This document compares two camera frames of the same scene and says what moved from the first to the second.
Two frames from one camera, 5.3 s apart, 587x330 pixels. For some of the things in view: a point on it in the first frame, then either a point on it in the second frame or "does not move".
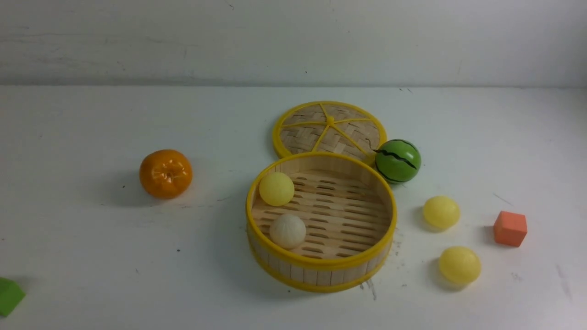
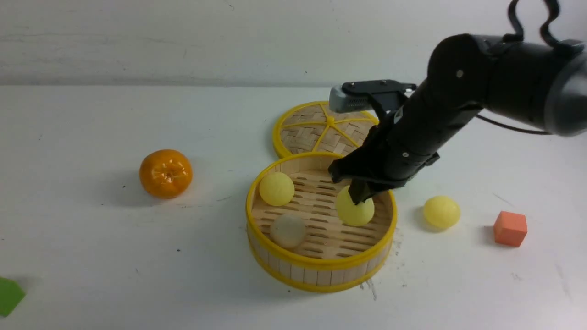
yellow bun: x=460 y=265 to x=351 y=214
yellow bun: x=441 y=212 does not move
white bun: x=287 y=231 does not move
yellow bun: x=276 y=189 does not move
